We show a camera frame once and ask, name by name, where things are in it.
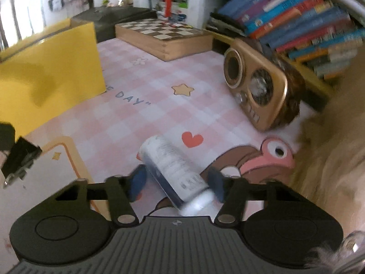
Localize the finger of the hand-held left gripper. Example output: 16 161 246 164
0 123 16 152

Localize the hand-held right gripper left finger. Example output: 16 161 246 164
54 165 148 225

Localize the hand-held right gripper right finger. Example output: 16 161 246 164
208 167 304 225

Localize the black binder clip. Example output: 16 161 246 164
3 136 43 189

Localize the white cylindrical tube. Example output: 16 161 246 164
139 135 218 216

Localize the yellow cardboard box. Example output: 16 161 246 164
0 18 107 141

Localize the pink checked cloth desktop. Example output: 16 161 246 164
0 34 324 263

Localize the brown retro radio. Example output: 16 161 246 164
223 38 306 132

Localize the orange white fluffy cat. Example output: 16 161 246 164
288 73 365 236

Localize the grey fluffy trim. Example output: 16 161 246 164
304 231 365 274

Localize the wooden chess box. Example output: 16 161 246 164
115 18 214 62

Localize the black keyboard piano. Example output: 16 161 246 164
71 6 158 44

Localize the green white container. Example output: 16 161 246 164
175 1 189 16

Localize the row of blue spined books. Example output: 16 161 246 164
209 0 365 81

